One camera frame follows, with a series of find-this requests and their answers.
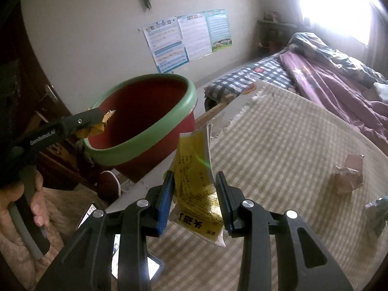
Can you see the crumpled pink paper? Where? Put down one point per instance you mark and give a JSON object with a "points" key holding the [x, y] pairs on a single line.
{"points": [[348, 178]]}

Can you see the teal cartoon wall poster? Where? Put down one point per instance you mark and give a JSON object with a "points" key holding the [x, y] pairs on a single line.
{"points": [[218, 30]]}

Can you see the smartphone with lit screen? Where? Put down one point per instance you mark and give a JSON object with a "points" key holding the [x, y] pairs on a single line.
{"points": [[151, 268]]}

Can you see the gold foil wrapper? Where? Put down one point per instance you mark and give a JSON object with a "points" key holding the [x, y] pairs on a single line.
{"points": [[94, 129]]}

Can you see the dark shelf with small items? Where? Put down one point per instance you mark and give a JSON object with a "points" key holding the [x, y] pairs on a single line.
{"points": [[272, 33]]}

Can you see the beige fleece clothing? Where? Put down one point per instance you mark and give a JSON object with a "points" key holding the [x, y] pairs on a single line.
{"points": [[69, 218]]}

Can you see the white chart wall poster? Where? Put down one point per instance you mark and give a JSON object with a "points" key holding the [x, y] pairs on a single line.
{"points": [[194, 36]]}

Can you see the bright window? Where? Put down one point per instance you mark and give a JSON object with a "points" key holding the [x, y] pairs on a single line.
{"points": [[333, 6]]}

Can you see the plaid bed sheet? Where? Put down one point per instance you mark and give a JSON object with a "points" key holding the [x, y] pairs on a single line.
{"points": [[242, 78]]}

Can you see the purple blanket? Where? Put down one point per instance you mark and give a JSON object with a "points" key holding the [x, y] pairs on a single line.
{"points": [[333, 91]]}

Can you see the blue striped wall poster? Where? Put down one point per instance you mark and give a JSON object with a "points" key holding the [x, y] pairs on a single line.
{"points": [[165, 45]]}

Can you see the white pillow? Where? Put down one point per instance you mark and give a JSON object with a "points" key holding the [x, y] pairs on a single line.
{"points": [[382, 92]]}

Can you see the dark wooden door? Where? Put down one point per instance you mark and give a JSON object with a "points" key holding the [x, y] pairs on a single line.
{"points": [[30, 66]]}

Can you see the brown curtain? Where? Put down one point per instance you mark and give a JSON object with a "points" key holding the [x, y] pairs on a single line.
{"points": [[377, 36]]}

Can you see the grey-green crumpled wrapper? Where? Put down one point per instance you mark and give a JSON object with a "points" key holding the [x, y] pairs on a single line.
{"points": [[377, 215]]}

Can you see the yellow printed packet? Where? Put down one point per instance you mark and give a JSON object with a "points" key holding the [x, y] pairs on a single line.
{"points": [[194, 169]]}

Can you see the red basin with green rim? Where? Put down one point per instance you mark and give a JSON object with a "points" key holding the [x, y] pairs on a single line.
{"points": [[142, 112]]}

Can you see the dark red round object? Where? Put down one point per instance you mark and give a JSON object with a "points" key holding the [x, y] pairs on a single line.
{"points": [[109, 185]]}

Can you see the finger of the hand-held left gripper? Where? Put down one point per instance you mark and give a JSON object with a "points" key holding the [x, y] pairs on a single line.
{"points": [[83, 120]]}

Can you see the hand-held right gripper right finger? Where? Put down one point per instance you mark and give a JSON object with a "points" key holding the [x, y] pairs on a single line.
{"points": [[222, 201]]}

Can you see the person's left hand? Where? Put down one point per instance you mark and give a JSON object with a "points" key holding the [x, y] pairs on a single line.
{"points": [[39, 206]]}

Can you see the wooden bar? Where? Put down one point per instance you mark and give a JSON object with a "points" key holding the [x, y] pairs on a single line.
{"points": [[212, 113]]}

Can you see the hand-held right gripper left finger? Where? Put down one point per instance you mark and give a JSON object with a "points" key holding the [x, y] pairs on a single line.
{"points": [[166, 200]]}

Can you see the beige checked tablecloth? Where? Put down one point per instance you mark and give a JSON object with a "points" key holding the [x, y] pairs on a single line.
{"points": [[288, 157]]}

